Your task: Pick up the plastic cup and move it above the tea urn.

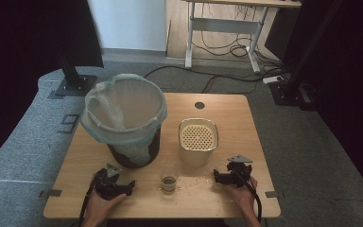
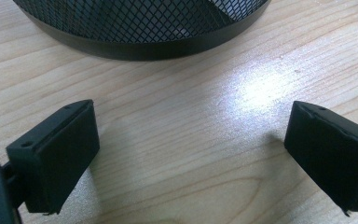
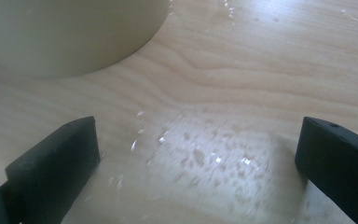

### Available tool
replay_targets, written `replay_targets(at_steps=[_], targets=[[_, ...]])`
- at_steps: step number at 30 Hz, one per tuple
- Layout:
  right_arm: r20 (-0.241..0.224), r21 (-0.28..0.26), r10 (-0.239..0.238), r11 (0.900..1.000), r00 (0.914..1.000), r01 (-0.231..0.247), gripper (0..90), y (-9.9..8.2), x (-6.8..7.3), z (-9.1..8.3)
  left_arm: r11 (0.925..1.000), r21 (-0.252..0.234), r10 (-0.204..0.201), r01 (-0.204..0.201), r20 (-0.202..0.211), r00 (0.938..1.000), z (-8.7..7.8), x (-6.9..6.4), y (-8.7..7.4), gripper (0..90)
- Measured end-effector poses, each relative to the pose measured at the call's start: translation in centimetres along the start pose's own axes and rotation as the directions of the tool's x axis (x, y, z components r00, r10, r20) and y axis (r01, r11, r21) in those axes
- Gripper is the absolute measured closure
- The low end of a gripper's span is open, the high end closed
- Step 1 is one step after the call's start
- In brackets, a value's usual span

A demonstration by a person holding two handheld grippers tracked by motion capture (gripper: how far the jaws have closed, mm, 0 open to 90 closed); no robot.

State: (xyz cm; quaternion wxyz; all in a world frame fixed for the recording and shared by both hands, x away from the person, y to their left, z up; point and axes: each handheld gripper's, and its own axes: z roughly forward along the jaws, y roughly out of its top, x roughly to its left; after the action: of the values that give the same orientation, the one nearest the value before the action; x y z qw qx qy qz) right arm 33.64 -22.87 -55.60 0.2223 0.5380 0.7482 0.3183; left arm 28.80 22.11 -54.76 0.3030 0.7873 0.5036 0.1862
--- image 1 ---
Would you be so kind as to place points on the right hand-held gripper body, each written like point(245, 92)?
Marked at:
point(241, 173)

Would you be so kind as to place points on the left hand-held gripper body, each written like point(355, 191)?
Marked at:
point(105, 186)

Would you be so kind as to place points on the person's left hand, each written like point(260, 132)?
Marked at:
point(99, 208)

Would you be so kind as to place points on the person's right hand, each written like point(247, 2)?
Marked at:
point(245, 198)

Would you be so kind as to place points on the scattered crumbs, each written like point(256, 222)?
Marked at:
point(198, 181)

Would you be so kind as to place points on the small clear glass cup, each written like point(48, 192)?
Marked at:
point(169, 183)

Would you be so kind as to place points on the cream container with strainer insert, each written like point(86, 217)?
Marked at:
point(198, 138)

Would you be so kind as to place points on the dark round trash bin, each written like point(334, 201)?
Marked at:
point(156, 148)

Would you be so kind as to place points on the dark round table grommet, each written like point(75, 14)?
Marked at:
point(199, 105)

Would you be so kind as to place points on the black bin with plastic liner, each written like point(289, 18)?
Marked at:
point(129, 107)

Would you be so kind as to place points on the white power strip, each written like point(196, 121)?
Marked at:
point(273, 79)

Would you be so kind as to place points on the black metal stand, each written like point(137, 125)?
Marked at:
point(291, 85)

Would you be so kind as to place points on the dark curtain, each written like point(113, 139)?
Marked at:
point(22, 47)
point(353, 78)

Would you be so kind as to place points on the black stand with base plate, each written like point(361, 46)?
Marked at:
point(74, 78)

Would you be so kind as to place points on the white desk frame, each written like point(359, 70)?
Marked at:
point(227, 25)

